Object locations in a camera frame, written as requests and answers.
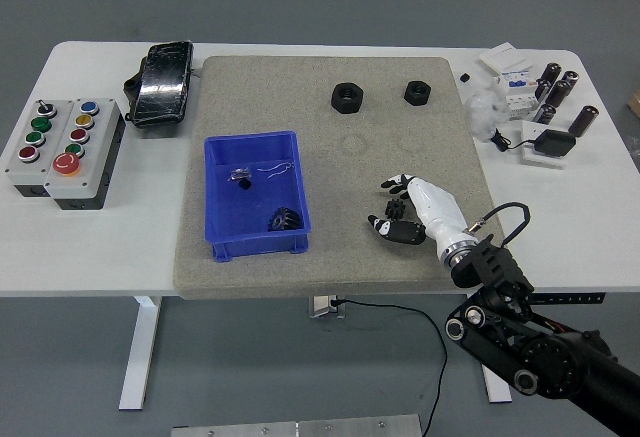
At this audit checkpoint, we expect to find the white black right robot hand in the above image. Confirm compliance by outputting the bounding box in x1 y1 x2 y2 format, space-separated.
368 173 471 255

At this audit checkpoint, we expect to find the small black spur gear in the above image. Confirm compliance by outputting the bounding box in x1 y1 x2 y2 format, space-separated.
384 198 408 222

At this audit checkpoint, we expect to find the large black bevel gear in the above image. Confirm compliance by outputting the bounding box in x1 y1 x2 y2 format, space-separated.
267 206 303 233

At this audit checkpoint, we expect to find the blue plastic box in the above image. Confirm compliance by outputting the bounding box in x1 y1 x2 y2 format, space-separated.
203 130 314 264

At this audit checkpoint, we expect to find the small black hex nut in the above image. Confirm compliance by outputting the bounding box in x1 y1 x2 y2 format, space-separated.
403 79 434 107

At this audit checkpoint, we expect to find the large black hex nut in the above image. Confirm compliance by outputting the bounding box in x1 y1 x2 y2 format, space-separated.
330 82 365 116

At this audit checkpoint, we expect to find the silver table control box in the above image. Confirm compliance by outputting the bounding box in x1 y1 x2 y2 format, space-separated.
307 295 347 320

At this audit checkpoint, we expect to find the grey emergency-stop control box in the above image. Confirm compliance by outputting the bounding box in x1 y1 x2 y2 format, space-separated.
43 98 127 211

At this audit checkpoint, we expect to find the grey four-button control box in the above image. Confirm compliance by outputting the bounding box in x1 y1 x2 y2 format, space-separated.
3 98 76 199

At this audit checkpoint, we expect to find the grey-brown foam mat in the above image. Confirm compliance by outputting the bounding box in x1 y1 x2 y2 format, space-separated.
172 55 507 302

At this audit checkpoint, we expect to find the white square plate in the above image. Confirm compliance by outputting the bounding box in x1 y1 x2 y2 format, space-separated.
519 119 577 171

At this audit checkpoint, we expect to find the crumpled clear plastic wrap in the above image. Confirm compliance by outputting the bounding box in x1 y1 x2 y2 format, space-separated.
464 87 512 139

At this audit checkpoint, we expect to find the white circuit breaker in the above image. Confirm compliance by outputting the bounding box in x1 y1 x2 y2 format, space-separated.
492 67 544 121

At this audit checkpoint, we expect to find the thin white thread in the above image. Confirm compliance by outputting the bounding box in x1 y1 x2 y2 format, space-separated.
256 160 296 180

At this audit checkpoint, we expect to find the white table leg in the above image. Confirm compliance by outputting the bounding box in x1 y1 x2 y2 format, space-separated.
479 364 514 404
118 295 164 412

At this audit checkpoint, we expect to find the grey metal plate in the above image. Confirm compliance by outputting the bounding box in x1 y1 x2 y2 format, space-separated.
171 420 300 437

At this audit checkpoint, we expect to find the glossy black wrapped device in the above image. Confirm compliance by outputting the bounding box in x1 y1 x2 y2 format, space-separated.
123 40 195 131

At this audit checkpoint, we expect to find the black power adapter with cord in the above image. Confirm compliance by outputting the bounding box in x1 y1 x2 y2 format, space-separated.
491 128 578 159

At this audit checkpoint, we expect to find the black power cable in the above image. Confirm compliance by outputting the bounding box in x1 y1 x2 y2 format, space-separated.
331 298 449 433

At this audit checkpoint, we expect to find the white wall switch plate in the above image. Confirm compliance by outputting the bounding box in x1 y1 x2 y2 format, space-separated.
478 42 533 76

